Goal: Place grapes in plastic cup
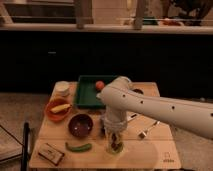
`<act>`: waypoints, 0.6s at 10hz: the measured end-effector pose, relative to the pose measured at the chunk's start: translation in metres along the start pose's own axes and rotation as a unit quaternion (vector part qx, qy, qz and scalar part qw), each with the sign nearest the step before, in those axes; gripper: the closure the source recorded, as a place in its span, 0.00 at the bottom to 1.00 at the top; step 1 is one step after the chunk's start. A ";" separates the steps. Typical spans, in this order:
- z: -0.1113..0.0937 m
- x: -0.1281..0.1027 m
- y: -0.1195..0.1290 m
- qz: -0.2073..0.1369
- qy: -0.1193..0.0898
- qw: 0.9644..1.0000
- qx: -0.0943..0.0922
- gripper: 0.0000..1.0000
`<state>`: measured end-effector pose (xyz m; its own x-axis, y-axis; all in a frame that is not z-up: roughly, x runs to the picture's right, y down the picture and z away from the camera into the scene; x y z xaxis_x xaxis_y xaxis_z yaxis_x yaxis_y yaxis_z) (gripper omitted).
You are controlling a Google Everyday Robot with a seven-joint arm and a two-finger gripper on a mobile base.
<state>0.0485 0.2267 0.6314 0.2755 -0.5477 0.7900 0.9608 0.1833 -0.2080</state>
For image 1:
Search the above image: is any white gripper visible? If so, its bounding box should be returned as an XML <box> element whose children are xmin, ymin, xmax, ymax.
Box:
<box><xmin>101</xmin><ymin>109</ymin><xmax>127</xmax><ymax>132</ymax></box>

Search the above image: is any clear plastic cup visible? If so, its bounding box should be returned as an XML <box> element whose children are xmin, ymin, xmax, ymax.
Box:
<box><xmin>106</xmin><ymin>131</ymin><xmax>124</xmax><ymax>154</ymax></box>

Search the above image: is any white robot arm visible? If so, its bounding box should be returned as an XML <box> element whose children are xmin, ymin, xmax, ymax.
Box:
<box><xmin>98</xmin><ymin>76</ymin><xmax>213</xmax><ymax>139</ymax></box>

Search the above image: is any white cup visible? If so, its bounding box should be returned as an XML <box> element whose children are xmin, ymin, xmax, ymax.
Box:
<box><xmin>55</xmin><ymin>81</ymin><xmax>70</xmax><ymax>97</ymax></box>

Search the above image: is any silver fork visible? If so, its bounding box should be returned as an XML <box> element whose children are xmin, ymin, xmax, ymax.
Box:
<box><xmin>138</xmin><ymin>121</ymin><xmax>160</xmax><ymax>139</ymax></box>

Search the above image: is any dark purple bowl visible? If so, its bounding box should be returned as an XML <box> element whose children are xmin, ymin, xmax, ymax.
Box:
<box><xmin>68</xmin><ymin>114</ymin><xmax>93</xmax><ymax>138</ymax></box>

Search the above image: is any green cucumber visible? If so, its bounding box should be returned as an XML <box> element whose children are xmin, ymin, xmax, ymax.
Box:
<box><xmin>65</xmin><ymin>142</ymin><xmax>92</xmax><ymax>152</ymax></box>

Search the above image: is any dark round object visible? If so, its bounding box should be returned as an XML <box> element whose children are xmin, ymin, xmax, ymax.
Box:
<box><xmin>133</xmin><ymin>89</ymin><xmax>144</xmax><ymax>94</ymax></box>

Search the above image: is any red tomato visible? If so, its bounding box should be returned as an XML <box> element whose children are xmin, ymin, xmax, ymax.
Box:
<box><xmin>95</xmin><ymin>81</ymin><xmax>105</xmax><ymax>91</ymax></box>

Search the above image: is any green tray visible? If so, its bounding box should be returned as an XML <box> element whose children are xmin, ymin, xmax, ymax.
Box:
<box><xmin>74</xmin><ymin>75</ymin><xmax>117</xmax><ymax>109</ymax></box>

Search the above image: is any wooden board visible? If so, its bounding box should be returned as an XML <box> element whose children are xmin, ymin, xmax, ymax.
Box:
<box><xmin>28</xmin><ymin>80</ymin><xmax>183</xmax><ymax>171</ymax></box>

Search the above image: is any yellow banana piece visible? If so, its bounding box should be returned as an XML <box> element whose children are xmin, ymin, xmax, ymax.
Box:
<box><xmin>50</xmin><ymin>104</ymin><xmax>71</xmax><ymax>113</ymax></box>

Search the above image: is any orange plate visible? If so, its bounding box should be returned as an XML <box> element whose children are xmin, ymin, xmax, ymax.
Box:
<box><xmin>44</xmin><ymin>98</ymin><xmax>71</xmax><ymax>122</ymax></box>

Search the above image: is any black chair frame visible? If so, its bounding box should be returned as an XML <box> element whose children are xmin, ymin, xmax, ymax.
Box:
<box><xmin>20</xmin><ymin>122</ymin><xmax>34</xmax><ymax>171</ymax></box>

